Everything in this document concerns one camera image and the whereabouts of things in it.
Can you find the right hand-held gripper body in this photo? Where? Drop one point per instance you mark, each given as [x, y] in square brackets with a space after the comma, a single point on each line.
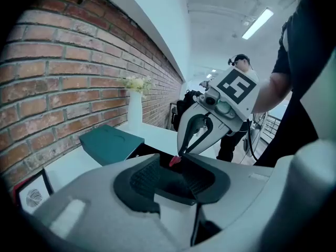
[236, 88]

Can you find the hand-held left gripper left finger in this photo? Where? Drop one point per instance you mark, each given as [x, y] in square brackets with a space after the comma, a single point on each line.
[94, 209]

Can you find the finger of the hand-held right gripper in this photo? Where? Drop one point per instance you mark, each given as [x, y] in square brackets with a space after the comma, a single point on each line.
[214, 134]
[183, 125]

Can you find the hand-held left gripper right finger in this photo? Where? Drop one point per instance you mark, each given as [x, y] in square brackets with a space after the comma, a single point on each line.
[236, 188]

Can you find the person's right forearm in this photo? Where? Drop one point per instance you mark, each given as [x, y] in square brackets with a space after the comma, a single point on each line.
[273, 90]

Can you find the dark teal book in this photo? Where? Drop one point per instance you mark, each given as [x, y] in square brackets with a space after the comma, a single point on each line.
[110, 143]

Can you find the black office chair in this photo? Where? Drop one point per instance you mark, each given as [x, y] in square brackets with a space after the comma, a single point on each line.
[185, 106]

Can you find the white table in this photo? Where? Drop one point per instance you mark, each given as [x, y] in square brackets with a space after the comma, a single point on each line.
[157, 138]

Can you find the white vase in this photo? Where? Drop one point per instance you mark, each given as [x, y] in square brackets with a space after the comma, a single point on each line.
[135, 111]

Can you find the pale yellow flower bouquet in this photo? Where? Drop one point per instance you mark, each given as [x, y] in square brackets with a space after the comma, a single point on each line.
[136, 84]

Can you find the person's black clothing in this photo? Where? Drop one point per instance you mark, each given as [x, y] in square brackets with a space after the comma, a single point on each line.
[296, 114]

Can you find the ceiling tube light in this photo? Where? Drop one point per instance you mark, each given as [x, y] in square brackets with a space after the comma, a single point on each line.
[257, 23]

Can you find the black picture frame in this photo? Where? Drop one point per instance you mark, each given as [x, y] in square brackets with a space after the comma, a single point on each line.
[32, 195]

